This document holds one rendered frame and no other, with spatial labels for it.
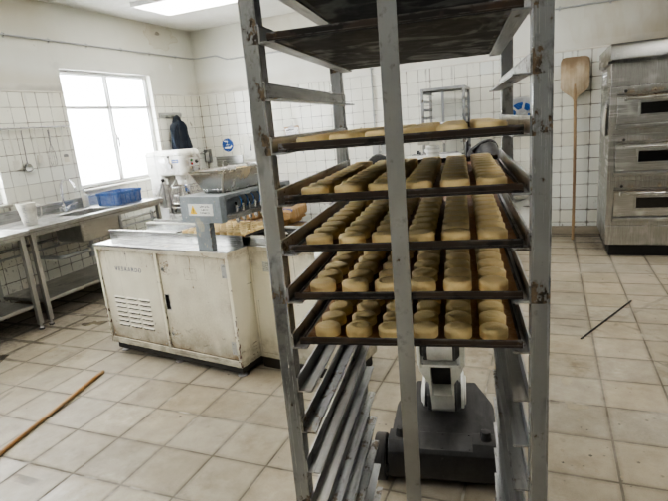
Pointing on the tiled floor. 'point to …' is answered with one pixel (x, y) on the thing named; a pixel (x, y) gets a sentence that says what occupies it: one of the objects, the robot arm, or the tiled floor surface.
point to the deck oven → (634, 148)
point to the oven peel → (570, 68)
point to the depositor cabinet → (181, 301)
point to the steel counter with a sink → (79, 217)
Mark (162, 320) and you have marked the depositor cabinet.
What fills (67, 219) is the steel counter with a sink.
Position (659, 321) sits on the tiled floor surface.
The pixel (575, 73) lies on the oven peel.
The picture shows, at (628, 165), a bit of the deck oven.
